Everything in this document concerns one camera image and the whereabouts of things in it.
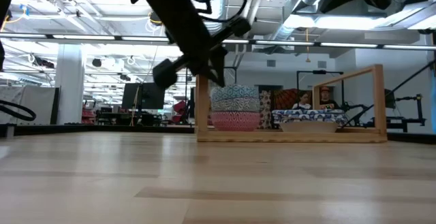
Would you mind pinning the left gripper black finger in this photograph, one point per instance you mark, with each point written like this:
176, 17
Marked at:
201, 69
218, 64

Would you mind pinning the person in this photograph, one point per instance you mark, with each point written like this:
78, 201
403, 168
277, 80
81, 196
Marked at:
301, 102
326, 98

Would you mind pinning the black tube stand frame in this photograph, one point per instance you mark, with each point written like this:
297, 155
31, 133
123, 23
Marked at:
231, 68
320, 71

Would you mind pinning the black ceiling dome device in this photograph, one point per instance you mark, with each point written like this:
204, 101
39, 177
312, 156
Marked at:
155, 19

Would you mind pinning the white partition panel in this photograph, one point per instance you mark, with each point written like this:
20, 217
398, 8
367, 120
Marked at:
34, 105

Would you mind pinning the large black monitor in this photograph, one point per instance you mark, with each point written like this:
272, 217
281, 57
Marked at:
153, 95

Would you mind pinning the yellow hanging pendant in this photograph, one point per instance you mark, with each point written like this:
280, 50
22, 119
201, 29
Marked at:
307, 59

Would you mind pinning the black monitor on arm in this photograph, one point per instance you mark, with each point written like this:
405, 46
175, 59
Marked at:
390, 98

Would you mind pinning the white pillar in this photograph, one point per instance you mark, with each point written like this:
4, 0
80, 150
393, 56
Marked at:
69, 81

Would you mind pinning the black aluminium table frame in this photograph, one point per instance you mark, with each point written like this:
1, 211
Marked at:
102, 128

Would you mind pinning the small gray post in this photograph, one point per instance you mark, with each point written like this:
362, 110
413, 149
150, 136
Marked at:
9, 131

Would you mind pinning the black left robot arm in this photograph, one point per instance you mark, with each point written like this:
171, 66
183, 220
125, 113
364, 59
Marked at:
177, 19

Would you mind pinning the blue panel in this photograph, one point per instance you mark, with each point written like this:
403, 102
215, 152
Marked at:
433, 94

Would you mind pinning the orange patterned cloth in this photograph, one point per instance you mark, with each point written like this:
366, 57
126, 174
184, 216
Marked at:
286, 98

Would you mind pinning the red chair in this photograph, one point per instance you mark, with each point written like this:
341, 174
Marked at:
180, 110

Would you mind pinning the wooden slatted shelf rack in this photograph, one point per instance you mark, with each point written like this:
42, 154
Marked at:
289, 136

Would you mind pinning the small black monitor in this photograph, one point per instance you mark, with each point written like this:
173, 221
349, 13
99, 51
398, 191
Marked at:
131, 94

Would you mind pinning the black bar with light strips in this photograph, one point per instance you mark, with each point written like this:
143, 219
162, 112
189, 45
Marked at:
306, 43

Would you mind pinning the teal patterned bowl orange inside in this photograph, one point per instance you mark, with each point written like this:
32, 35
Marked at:
235, 93

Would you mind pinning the pink patterned bowl blue inside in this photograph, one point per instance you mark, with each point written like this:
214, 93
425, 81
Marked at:
235, 121

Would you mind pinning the white red floral cloth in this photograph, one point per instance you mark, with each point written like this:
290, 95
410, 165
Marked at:
265, 110

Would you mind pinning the thin black rod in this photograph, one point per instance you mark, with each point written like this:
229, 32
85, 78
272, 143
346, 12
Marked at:
408, 80

